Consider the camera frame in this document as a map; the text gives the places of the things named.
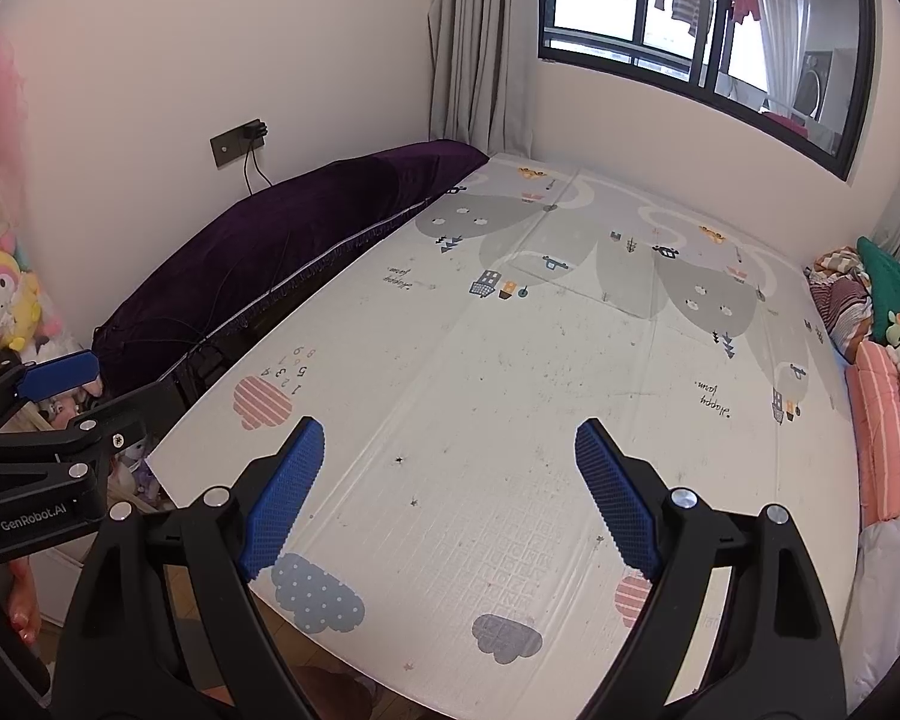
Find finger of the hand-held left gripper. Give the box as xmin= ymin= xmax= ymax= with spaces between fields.
xmin=0 ymin=349 xmax=100 ymax=436
xmin=45 ymin=394 xmax=151 ymax=466

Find striped crumpled blanket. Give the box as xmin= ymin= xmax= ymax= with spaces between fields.
xmin=806 ymin=244 xmax=875 ymax=361

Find person's left hand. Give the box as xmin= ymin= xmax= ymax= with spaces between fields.
xmin=4 ymin=561 xmax=44 ymax=647

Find purple velvet blanket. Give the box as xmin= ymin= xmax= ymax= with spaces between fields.
xmin=91 ymin=139 xmax=490 ymax=398

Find white bedding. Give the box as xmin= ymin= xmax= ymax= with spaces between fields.
xmin=840 ymin=514 xmax=900 ymax=710

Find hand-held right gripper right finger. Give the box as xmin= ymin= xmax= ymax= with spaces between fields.
xmin=574 ymin=418 xmax=848 ymax=720

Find black framed window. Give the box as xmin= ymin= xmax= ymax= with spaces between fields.
xmin=538 ymin=0 xmax=882 ymax=181

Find green pillow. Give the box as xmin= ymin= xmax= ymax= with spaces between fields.
xmin=856 ymin=236 xmax=900 ymax=346

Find black power cable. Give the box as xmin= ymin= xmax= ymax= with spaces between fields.
xmin=242 ymin=150 xmax=275 ymax=197

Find pink striped pillow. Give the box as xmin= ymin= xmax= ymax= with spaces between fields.
xmin=844 ymin=340 xmax=900 ymax=526

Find dark wall socket plate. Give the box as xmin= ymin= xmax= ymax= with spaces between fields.
xmin=210 ymin=118 xmax=269 ymax=166

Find washing machine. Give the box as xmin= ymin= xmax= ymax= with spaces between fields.
xmin=793 ymin=51 xmax=835 ymax=122

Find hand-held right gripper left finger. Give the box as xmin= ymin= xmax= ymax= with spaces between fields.
xmin=51 ymin=416 xmax=325 ymax=720

